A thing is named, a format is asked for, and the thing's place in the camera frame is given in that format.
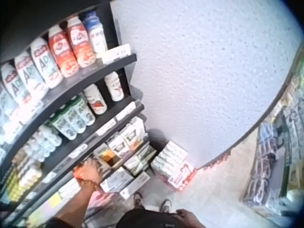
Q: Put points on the group of yellow bottles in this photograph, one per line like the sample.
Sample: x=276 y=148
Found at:
x=22 y=180

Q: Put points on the white drink carton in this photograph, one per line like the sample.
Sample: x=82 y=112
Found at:
x=117 y=145
x=133 y=133

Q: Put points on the row of green label bottles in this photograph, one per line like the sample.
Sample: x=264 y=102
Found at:
x=73 y=118

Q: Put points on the person's left hand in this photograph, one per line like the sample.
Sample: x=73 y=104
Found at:
x=89 y=172

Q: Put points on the open brown cardboard box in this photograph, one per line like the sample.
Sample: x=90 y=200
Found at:
x=108 y=158

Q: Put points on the white price tag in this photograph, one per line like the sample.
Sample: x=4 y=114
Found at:
x=126 y=111
x=135 y=185
x=78 y=151
x=116 y=53
x=106 y=127

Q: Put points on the white bottle with red print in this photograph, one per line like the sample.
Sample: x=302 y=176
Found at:
x=114 y=86
x=95 y=99

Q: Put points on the stocked goods shelf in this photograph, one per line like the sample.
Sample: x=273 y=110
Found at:
x=273 y=154

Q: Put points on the person's right fingers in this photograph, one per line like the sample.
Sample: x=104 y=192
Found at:
x=181 y=214

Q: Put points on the red and white cardboard case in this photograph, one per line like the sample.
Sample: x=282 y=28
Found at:
x=183 y=178

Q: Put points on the person's right hand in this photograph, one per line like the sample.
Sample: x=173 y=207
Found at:
x=186 y=217

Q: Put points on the stack of green white cartons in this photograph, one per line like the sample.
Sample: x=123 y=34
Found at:
x=168 y=155

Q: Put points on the green and white carton pack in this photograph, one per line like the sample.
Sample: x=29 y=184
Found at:
x=140 y=160

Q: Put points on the yellow price tag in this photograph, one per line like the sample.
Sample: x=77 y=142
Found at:
x=53 y=200

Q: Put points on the white bottle with red label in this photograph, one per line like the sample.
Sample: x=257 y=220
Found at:
x=46 y=63
x=9 y=82
x=27 y=72

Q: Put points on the black store shelf rack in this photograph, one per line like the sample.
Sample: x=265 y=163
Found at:
x=71 y=86

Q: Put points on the person's left fingers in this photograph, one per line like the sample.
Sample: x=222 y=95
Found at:
x=89 y=163

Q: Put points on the group of small clear bottles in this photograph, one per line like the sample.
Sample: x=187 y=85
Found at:
x=44 y=142

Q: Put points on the orange packet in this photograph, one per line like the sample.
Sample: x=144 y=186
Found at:
x=77 y=174

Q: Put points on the white bottle with blue cap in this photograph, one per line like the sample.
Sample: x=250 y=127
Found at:
x=97 y=34

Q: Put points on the red drink bottle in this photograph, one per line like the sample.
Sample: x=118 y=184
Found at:
x=80 y=41
x=63 y=53

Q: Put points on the person's legs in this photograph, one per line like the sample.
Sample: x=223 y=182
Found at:
x=152 y=203

